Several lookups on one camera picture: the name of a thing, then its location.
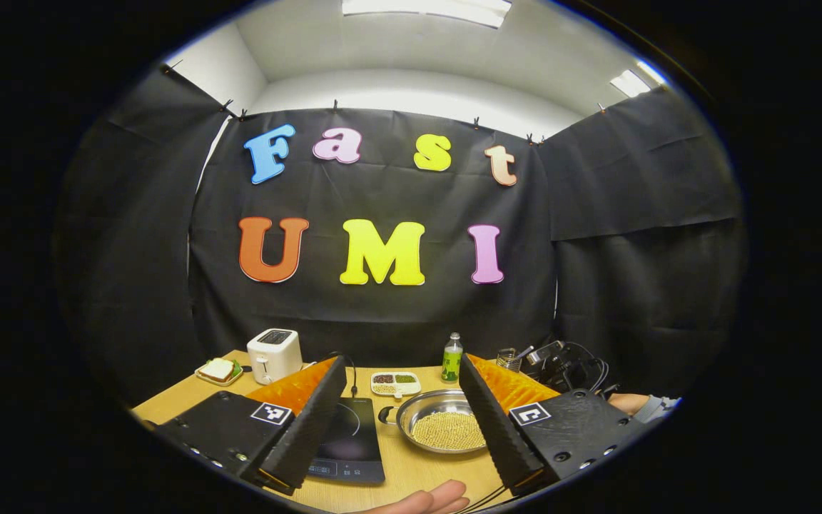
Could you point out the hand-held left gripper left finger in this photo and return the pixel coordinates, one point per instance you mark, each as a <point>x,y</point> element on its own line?
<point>304,435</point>

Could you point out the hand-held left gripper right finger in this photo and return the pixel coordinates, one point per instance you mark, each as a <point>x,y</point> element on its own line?
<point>496,428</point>

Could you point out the large ceiling light panel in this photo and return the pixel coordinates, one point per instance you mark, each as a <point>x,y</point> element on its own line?
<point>425,11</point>

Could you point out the white toaster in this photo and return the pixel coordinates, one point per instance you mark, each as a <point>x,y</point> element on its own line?
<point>275,360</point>

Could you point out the metal utensil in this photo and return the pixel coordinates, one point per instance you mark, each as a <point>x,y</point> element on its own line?
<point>525,352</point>

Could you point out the white divided bean dish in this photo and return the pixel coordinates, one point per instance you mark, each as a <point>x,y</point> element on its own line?
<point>414,390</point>

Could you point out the small ceiling light panel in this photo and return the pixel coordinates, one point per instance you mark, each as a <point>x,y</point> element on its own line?
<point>632,80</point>

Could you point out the black backdrop cloth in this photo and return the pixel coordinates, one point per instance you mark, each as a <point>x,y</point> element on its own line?
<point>632,300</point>

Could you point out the stainless steel pot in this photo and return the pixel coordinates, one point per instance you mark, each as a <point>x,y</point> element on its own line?
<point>432,402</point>

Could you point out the green tea bottle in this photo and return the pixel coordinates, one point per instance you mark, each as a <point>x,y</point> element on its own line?
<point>452,368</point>

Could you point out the pile of yellow soybeans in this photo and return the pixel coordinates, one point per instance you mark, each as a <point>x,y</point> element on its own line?
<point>447,432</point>

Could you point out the metal utensil holder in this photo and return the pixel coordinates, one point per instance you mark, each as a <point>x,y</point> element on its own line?
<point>507,363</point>

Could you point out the black induction cooktop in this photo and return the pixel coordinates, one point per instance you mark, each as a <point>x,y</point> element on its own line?
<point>354,442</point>

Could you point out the sandwich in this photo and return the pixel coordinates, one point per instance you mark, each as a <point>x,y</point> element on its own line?
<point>217,369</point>

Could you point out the row of backdrop clips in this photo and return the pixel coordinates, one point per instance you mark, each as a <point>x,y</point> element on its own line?
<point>335,104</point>

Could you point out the small green plate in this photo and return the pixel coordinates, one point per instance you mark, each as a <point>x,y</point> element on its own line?
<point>236,373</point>

